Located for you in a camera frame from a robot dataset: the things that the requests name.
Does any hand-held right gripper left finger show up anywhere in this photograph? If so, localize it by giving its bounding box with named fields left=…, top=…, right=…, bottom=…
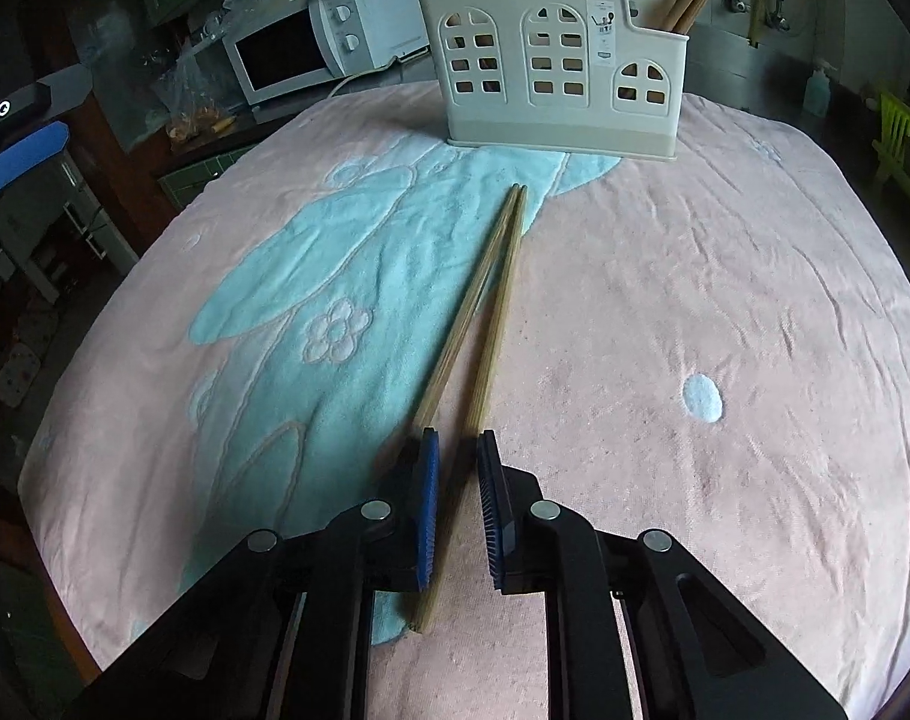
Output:
left=68, top=427, right=445, bottom=720

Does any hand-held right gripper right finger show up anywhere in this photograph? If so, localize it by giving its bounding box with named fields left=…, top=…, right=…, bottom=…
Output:
left=476, top=429, right=850, bottom=720

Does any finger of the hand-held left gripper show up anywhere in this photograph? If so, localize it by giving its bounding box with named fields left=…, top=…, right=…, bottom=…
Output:
left=0, top=66, right=94, bottom=137
left=0, top=122, right=71, bottom=201

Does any white plastic utensil holder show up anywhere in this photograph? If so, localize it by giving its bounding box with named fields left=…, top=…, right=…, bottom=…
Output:
left=413, top=0, right=689, bottom=165

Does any clear plastic bag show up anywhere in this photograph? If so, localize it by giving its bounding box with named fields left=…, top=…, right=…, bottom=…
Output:
left=149, top=45, right=240, bottom=145

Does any green base cabinet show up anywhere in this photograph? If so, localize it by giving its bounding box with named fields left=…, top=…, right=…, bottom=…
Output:
left=158, top=141, right=255, bottom=212

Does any white microwave oven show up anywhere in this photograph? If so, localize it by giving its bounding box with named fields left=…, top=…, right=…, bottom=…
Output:
left=221, top=0, right=427, bottom=109

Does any pink and teal towel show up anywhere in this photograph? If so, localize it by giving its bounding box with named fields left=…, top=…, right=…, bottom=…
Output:
left=16, top=79, right=910, bottom=720

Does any teal soap bottle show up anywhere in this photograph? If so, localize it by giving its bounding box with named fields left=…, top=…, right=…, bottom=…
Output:
left=801, top=60, right=832, bottom=119

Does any lime green dish rack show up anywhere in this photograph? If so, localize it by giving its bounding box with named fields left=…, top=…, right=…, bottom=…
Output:
left=870, top=88, right=910, bottom=205

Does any white power cable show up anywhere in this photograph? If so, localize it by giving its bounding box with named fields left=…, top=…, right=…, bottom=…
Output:
left=326, top=51, right=427, bottom=100

